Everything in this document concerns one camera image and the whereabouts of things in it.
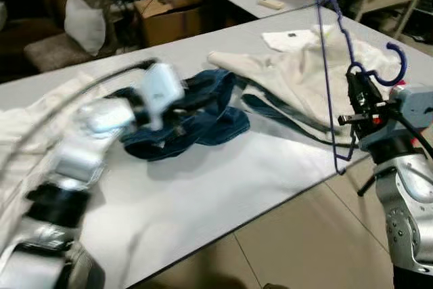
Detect open brown cardboard box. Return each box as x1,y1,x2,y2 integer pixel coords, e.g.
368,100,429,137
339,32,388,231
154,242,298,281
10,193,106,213
134,0,205,47

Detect black table leg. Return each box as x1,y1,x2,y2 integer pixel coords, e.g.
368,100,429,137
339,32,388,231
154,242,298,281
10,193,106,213
357,171,380,198

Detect brown armchair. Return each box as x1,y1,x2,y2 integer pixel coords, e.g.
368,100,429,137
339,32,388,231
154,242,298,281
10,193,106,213
0,0,116,76

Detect purple wire clothes hanger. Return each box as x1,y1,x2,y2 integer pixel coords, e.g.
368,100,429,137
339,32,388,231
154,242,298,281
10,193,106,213
315,0,409,175

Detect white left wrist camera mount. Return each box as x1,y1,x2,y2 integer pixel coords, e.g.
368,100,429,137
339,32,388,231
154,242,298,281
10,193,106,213
139,62,185,131

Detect cream beige stitched garment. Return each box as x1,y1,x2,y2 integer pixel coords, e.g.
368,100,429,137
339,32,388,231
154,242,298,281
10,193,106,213
206,24,410,151

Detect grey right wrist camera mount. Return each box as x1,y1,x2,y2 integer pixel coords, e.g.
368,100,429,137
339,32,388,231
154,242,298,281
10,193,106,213
389,86,433,151

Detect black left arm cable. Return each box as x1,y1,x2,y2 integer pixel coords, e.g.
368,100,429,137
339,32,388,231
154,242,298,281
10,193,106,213
0,59,160,185

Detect white garment with dark label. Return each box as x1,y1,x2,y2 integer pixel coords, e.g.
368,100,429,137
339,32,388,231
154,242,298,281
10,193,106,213
263,28,324,53

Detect white pillow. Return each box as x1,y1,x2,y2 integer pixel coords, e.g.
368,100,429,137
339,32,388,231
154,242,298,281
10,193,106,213
64,0,108,56

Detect white remote control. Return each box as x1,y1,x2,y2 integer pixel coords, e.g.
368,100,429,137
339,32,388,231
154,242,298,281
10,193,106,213
257,0,286,11

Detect blue denim jeans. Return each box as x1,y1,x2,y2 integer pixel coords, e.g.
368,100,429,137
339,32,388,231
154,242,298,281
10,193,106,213
120,69,251,162

